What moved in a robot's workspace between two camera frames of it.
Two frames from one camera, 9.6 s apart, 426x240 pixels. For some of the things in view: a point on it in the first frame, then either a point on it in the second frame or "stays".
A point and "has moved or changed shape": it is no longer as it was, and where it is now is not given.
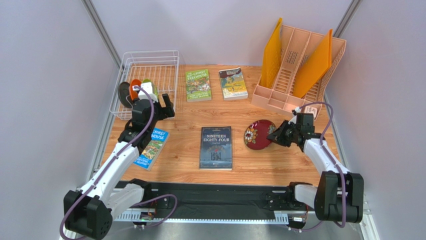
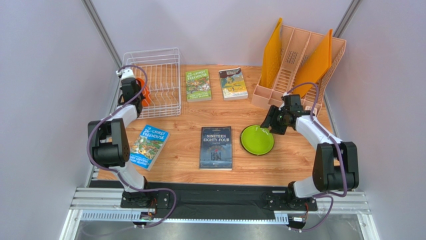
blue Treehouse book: x=153 y=149 stays
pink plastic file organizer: x=298 y=47 stays
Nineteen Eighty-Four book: x=216 y=148 stays
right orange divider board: x=317 y=67 stays
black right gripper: x=287 y=133 -> x=276 y=118
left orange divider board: x=272 y=57 stays
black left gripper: x=167 y=111 -> x=140 y=90
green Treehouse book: x=198 y=86 stays
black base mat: x=213 y=196 stays
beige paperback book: x=233 y=84 stays
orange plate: x=134 y=93 has moved or changed shape
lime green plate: x=154 y=89 -> x=256 y=140
